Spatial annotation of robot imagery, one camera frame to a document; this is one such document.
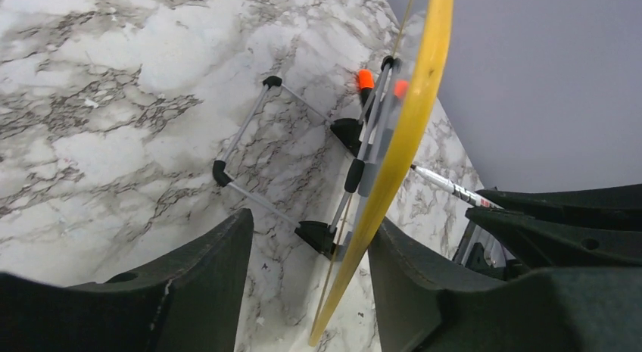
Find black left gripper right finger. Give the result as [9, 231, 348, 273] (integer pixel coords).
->
[368, 220, 641, 351]

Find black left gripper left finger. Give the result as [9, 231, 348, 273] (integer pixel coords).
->
[1, 208, 254, 351]

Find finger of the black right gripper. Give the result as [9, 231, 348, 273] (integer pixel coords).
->
[466, 207, 641, 269]
[478, 184, 641, 231]

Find white brown whiteboard marker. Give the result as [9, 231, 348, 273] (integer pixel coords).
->
[410, 164, 502, 209]

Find yellow framed whiteboard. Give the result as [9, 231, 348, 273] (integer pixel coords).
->
[308, 0, 454, 347]

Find black marker orange cap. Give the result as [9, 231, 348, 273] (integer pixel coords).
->
[357, 69, 375, 122]

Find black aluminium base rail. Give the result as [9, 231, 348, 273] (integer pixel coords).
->
[452, 221, 519, 281]

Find wire whiteboard stand black feet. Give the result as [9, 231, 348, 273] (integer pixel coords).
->
[211, 56, 407, 258]

